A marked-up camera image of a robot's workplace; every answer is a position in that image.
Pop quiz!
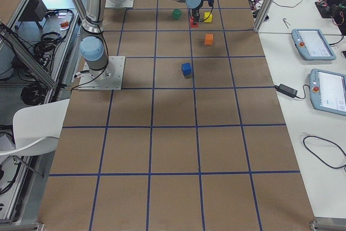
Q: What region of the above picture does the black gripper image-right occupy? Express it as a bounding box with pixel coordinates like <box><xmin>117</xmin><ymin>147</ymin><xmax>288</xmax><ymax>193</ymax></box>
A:
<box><xmin>191</xmin><ymin>0</ymin><xmax>215</xmax><ymax>23</ymax></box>

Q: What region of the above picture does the black computer box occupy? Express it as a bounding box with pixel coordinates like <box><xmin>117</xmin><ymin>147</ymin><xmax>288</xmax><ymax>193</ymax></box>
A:
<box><xmin>19</xmin><ymin>0</ymin><xmax>48</xmax><ymax>22</ymax></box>

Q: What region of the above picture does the black cable on desk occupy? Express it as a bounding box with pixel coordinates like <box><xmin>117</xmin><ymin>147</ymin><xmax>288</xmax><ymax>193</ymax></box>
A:
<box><xmin>302</xmin><ymin>134</ymin><xmax>346</xmax><ymax>170</ymax></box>

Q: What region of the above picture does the lower teach pendant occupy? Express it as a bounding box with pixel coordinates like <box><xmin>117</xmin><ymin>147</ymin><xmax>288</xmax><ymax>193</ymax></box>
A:
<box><xmin>309</xmin><ymin>69</ymin><xmax>345</xmax><ymax>116</ymax></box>

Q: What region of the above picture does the black power adapter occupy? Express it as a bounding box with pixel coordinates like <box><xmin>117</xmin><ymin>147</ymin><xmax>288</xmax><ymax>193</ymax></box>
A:
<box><xmin>275</xmin><ymin>84</ymin><xmax>297</xmax><ymax>98</ymax></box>

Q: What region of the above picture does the teach pendant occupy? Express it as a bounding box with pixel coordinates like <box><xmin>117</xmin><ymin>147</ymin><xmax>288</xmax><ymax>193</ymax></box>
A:
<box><xmin>291</xmin><ymin>29</ymin><xmax>336</xmax><ymax>61</ymax></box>
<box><xmin>309</xmin><ymin>69</ymin><xmax>345</xmax><ymax>116</ymax></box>

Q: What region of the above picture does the white base plate image-right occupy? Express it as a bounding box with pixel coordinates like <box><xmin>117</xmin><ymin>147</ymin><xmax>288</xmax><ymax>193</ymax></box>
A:
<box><xmin>105</xmin><ymin>0</ymin><xmax>134</xmax><ymax>9</ymax></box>

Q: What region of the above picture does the white plastic chair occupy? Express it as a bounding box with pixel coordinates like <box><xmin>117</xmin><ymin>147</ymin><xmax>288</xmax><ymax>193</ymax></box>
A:
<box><xmin>1</xmin><ymin>99</ymin><xmax>70</xmax><ymax>156</ymax></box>

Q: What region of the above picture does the yellow wooden block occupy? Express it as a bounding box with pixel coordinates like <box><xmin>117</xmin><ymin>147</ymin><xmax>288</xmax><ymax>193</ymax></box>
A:
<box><xmin>203</xmin><ymin>12</ymin><xmax>212</xmax><ymax>23</ymax></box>

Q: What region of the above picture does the upper teach pendant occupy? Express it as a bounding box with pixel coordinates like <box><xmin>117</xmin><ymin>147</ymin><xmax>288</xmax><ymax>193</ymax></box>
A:
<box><xmin>291</xmin><ymin>29</ymin><xmax>336</xmax><ymax>61</ymax></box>

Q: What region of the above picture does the blue wooden block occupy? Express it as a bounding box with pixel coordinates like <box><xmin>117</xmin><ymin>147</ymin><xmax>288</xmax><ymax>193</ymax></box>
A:
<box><xmin>181</xmin><ymin>62</ymin><xmax>192</xmax><ymax>78</ymax></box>

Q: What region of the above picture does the red wooden block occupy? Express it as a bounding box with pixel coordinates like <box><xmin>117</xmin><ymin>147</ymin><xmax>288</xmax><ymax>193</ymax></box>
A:
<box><xmin>190</xmin><ymin>17</ymin><xmax>198</xmax><ymax>28</ymax></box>

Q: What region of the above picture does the orange wooden block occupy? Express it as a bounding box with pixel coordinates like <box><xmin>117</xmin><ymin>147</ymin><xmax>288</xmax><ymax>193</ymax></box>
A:
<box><xmin>204</xmin><ymin>34</ymin><xmax>214</xmax><ymax>45</ymax></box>

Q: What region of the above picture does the white base plate image-left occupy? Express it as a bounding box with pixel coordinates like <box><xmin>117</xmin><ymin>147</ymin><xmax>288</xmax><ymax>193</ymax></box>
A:
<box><xmin>77</xmin><ymin>56</ymin><xmax>125</xmax><ymax>91</ymax></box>

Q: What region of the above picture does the green wooden block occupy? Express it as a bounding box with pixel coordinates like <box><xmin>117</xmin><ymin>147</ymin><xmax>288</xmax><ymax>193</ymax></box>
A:
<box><xmin>172</xmin><ymin>9</ymin><xmax>182</xmax><ymax>20</ymax></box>

